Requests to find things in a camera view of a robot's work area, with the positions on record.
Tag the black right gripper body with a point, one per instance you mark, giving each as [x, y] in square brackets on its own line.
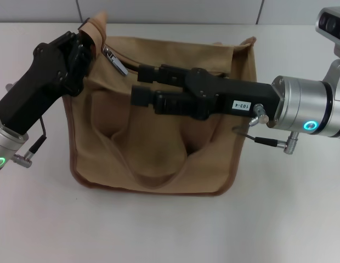
[241, 96]

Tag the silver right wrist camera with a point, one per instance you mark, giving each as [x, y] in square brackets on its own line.
[330, 23]

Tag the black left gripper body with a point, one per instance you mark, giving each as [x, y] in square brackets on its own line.
[35, 90]

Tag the silver metal zipper pull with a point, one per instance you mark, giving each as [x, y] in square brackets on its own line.
[118, 64]

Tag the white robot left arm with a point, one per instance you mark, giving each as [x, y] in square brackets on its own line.
[8, 148]

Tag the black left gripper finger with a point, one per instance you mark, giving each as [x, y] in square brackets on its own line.
[87, 41]
[76, 71]

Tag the khaki canvas food bag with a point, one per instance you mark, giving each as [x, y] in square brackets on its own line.
[148, 142]

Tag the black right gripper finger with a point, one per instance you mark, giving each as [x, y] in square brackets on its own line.
[172, 102]
[170, 75]

